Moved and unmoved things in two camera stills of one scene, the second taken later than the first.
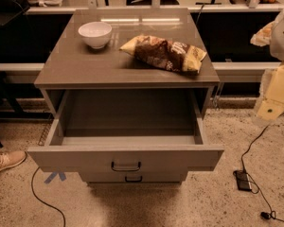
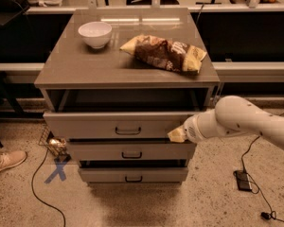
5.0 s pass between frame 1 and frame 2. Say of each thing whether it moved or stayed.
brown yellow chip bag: stayed
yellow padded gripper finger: moved
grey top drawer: moved
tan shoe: stayed
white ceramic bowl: stayed
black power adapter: stayed
